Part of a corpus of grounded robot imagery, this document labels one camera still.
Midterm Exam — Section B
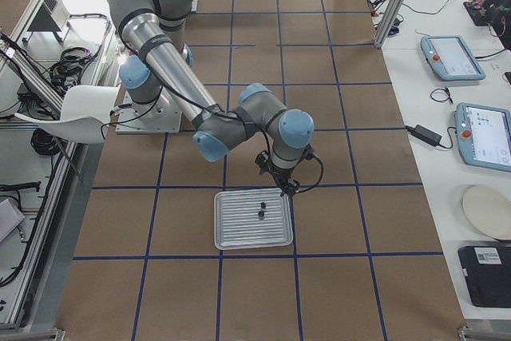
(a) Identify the black flat box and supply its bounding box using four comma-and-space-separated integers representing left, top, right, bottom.
458, 246, 510, 308

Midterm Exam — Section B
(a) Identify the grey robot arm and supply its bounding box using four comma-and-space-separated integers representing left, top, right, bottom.
109, 0, 315, 196

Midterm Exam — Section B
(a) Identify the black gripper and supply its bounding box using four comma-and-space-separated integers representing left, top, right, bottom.
271, 165, 299, 193

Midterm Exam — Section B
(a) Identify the white plastic chair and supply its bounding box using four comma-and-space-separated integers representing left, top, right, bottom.
14, 85, 120, 145

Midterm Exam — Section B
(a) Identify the blue teach pendant near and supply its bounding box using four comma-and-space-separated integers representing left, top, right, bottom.
454, 103, 510, 172

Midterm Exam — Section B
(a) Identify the beige round plate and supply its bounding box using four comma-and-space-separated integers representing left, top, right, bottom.
462, 185, 510, 242

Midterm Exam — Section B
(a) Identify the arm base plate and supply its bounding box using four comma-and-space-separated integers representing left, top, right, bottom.
115, 89, 182, 135

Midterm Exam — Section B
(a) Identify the blue teach pendant far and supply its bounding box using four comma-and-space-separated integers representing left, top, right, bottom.
420, 35, 486, 81

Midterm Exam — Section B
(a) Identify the blue teach pendant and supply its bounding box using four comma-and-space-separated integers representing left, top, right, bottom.
420, 35, 486, 81
454, 103, 510, 172

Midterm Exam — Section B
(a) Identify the ribbed metal tray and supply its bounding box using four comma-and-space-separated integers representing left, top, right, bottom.
214, 188, 293, 251

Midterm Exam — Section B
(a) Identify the black power adapter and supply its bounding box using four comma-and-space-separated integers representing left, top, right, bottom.
405, 125, 442, 147

